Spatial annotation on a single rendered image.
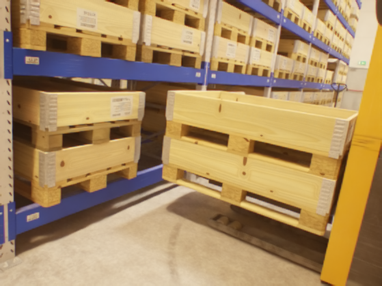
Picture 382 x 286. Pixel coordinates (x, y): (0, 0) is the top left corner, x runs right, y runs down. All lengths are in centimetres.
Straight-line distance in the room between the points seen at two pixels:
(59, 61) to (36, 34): 20
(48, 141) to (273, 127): 130
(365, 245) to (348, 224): 13
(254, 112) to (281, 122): 18
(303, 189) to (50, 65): 160
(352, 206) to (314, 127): 48
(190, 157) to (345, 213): 104
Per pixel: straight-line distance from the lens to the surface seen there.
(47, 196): 201
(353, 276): 204
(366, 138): 184
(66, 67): 195
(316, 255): 228
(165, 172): 236
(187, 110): 216
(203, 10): 299
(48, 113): 186
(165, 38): 254
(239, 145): 198
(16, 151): 218
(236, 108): 197
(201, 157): 214
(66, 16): 193
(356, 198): 192
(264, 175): 196
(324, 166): 185
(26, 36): 182
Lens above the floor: 117
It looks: 12 degrees down
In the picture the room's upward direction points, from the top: 6 degrees clockwise
